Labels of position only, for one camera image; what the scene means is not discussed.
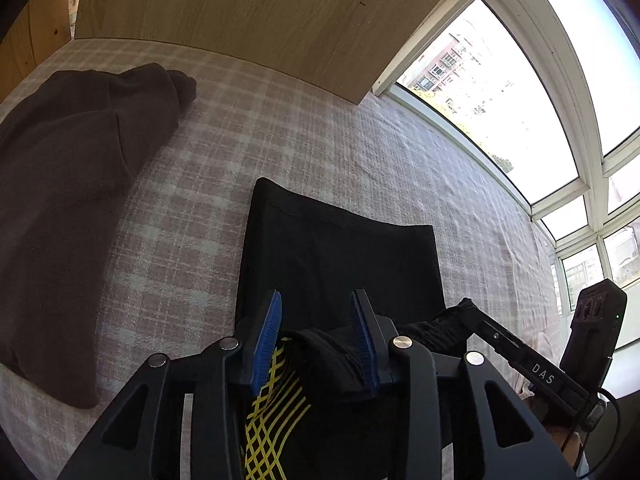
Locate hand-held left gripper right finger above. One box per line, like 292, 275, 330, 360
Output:
350, 289, 576, 480

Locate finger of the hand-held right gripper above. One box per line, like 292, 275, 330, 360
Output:
462, 299, 607, 428

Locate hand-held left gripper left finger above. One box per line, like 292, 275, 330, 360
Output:
57, 289, 283, 480

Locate black shorts with yellow stripes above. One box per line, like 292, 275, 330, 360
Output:
235, 177, 476, 480

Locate person's right hand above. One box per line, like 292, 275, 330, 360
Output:
547, 422, 588, 468

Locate pink plaid table cloth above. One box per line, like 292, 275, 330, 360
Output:
0, 37, 568, 480

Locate brown folded garment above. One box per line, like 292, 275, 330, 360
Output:
0, 62, 197, 409

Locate light oak board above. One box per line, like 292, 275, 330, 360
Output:
74, 0, 478, 106

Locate pine plank board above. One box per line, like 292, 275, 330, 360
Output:
0, 0, 71, 106

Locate black cable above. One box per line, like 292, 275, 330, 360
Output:
557, 387, 623, 471

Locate white window frame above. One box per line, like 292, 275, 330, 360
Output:
372, 0, 640, 356

